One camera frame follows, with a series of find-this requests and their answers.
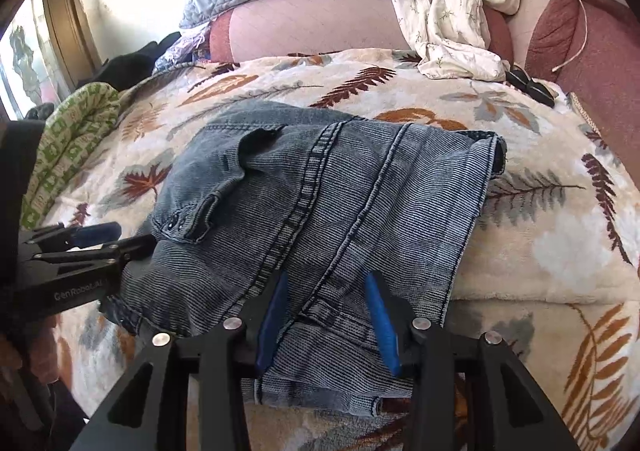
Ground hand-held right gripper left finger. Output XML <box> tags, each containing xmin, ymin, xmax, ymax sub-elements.
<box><xmin>70</xmin><ymin>272</ymin><xmax>290</xmax><ymax>451</ymax></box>

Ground dark grey cloth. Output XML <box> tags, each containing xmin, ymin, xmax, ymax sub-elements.
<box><xmin>25</xmin><ymin>102</ymin><xmax>56</xmax><ymax>122</ymax></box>

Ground white cable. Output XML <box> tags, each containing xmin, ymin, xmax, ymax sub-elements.
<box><xmin>551</xmin><ymin>0</ymin><xmax>591</xmax><ymax>73</ymax></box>

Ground green patterned cloth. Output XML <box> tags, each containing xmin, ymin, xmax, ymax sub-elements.
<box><xmin>20</xmin><ymin>82</ymin><xmax>122</xmax><ymax>227</ymax></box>

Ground white floral cloth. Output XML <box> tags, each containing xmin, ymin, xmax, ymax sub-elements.
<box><xmin>390</xmin><ymin>0</ymin><xmax>546</xmax><ymax>82</ymax></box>

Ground small black object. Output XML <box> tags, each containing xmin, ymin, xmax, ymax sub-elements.
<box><xmin>505</xmin><ymin>64</ymin><xmax>557</xmax><ymax>108</ymax></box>

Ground wooden frame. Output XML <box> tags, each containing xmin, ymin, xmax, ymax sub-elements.
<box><xmin>40</xmin><ymin>0</ymin><xmax>103</xmax><ymax>82</ymax></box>

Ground purple cloth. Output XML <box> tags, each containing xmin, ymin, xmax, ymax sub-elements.
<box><xmin>154</xmin><ymin>26</ymin><xmax>211</xmax><ymax>73</ymax></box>

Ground pink pillow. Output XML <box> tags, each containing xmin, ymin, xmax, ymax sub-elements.
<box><xmin>207</xmin><ymin>0</ymin><xmax>418</xmax><ymax>63</ymax></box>

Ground leaf printed blanket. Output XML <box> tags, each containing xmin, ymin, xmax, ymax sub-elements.
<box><xmin>22</xmin><ymin>47</ymin><xmax>640</xmax><ymax>451</ymax></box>

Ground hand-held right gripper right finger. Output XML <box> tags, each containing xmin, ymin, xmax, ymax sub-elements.
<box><xmin>364</xmin><ymin>271</ymin><xmax>581</xmax><ymax>451</ymax></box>

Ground blue denim pants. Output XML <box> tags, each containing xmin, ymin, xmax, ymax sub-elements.
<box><xmin>102</xmin><ymin>100</ymin><xmax>507</xmax><ymax>418</ymax></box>

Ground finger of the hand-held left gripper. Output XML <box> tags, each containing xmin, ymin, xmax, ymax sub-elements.
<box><xmin>22</xmin><ymin>222</ymin><xmax>122</xmax><ymax>250</ymax></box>
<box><xmin>30</xmin><ymin>233</ymin><xmax>157</xmax><ymax>267</ymax></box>

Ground black cloth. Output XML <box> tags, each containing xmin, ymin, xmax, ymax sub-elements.
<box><xmin>75</xmin><ymin>32</ymin><xmax>182</xmax><ymax>88</ymax></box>

